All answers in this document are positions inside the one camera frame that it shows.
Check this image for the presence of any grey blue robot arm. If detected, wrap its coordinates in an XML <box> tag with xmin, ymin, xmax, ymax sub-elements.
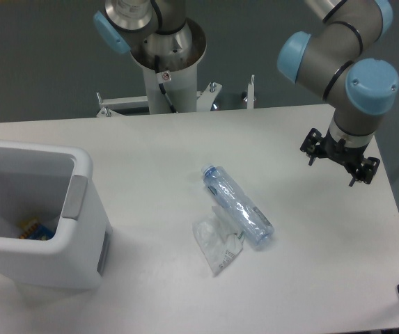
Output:
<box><xmin>93</xmin><ymin>1</ymin><xmax>399</xmax><ymax>184</ymax></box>

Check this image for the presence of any white metal base frame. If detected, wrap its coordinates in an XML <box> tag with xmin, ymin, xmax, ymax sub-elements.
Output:
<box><xmin>96</xmin><ymin>74</ymin><xmax>257</xmax><ymax>118</ymax></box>

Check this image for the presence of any clear plastic water bottle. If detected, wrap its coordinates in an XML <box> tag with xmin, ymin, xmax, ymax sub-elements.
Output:
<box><xmin>201</xmin><ymin>164</ymin><xmax>274</xmax><ymax>250</ymax></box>

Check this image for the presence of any clear plastic wrapper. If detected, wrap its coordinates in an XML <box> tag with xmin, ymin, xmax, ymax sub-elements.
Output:
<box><xmin>192</xmin><ymin>205</ymin><xmax>245</xmax><ymax>276</ymax></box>

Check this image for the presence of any colourful snack packet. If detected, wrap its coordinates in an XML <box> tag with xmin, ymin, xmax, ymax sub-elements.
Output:
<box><xmin>18</xmin><ymin>218</ymin><xmax>54</xmax><ymax>241</ymax></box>

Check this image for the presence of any white trash can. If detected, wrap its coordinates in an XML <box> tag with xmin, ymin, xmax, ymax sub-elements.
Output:
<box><xmin>0</xmin><ymin>140</ymin><xmax>112</xmax><ymax>289</ymax></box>

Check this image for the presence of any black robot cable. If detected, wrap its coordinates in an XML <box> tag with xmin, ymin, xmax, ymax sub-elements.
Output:
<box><xmin>153</xmin><ymin>54</ymin><xmax>178</xmax><ymax>113</ymax></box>

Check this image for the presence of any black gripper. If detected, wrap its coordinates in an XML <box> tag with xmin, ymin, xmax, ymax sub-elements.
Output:
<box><xmin>300</xmin><ymin>128</ymin><xmax>380</xmax><ymax>187</ymax></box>

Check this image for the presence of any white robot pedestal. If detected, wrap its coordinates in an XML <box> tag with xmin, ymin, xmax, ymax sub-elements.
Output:
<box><xmin>131</xmin><ymin>18</ymin><xmax>206</xmax><ymax>114</ymax></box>

